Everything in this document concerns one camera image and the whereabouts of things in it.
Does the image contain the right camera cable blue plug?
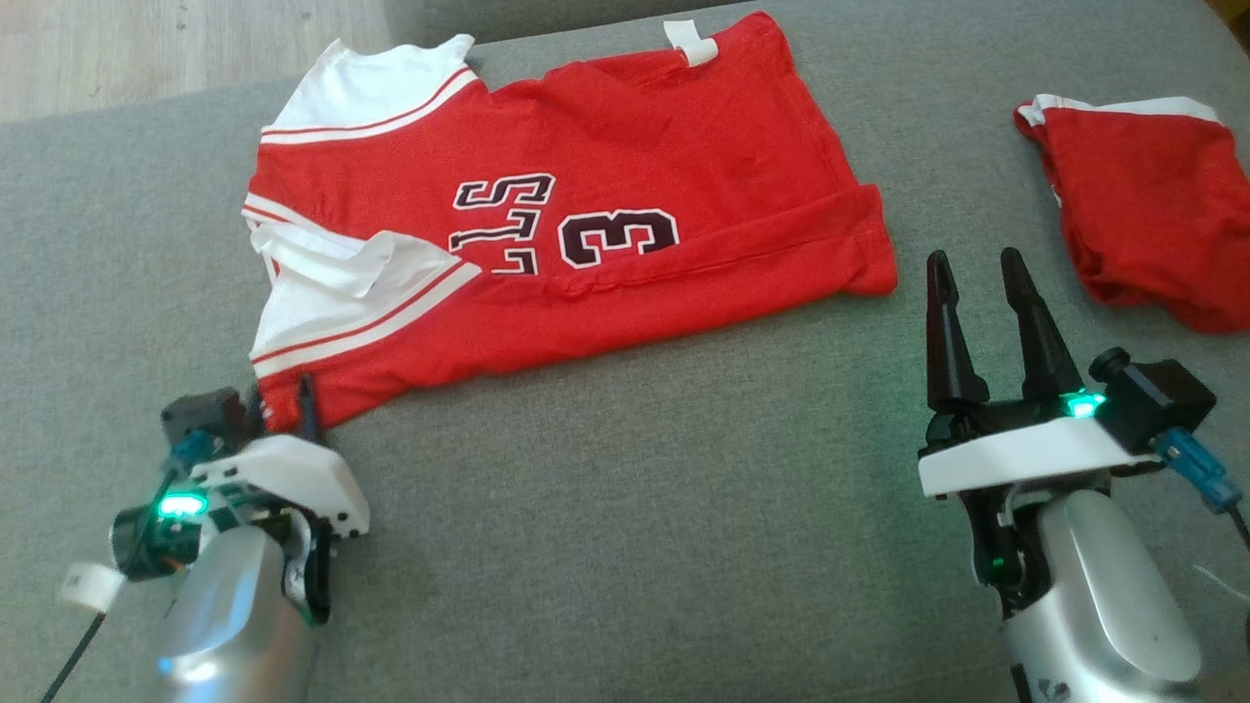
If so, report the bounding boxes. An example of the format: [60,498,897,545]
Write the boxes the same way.
[1152,428,1250,548]

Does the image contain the grey sofa cushion with piping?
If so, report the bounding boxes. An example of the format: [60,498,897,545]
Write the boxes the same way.
[384,0,772,47]

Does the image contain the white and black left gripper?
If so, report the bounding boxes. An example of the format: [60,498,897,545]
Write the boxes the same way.
[109,374,371,627]

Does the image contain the white cable label tag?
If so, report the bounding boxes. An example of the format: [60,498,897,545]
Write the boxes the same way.
[59,561,128,614]

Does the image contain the large grey sofa seat cushion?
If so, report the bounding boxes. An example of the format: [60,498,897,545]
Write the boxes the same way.
[0,0,1250,703]

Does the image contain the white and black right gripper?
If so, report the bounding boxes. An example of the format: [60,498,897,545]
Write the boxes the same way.
[917,246,1169,618]

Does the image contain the red shorts with white stripe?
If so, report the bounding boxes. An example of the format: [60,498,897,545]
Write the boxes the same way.
[1014,93,1250,336]

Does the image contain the red and white sports jersey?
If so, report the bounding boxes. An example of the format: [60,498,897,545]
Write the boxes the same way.
[241,10,899,435]

